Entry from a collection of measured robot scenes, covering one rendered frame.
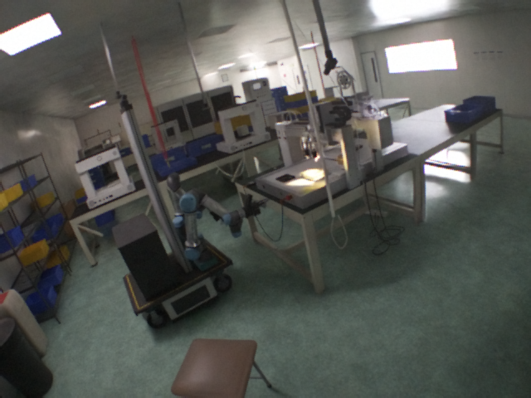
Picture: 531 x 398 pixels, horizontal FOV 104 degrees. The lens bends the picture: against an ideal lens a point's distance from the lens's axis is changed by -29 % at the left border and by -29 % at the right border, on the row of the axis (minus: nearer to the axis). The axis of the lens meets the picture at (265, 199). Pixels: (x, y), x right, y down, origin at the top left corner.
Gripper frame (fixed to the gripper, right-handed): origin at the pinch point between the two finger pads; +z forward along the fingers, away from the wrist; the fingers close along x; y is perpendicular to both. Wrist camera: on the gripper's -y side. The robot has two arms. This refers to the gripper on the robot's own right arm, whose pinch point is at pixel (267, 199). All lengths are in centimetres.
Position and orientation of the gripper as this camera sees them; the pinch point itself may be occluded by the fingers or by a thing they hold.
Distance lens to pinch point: 216.9
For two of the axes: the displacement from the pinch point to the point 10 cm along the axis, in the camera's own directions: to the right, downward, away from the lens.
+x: 4.6, 2.3, -8.6
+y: 2.3, 9.0, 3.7
